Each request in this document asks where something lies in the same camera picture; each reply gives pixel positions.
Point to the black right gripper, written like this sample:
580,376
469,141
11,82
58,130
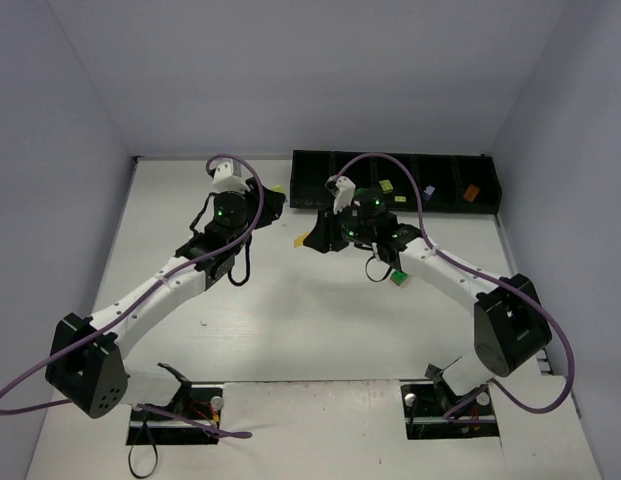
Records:
328,232

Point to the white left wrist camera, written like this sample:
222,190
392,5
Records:
226,176

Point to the black compartment tray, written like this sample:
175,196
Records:
449,174

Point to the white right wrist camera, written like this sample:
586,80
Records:
342,189

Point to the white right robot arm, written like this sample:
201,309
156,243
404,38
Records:
507,331

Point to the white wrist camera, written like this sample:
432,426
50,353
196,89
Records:
226,176
342,189

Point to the right base mount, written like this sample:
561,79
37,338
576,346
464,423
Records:
432,412

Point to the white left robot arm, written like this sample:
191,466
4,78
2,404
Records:
89,353

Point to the yellow curved lego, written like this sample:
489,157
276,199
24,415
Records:
298,242

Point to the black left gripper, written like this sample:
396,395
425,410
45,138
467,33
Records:
269,201

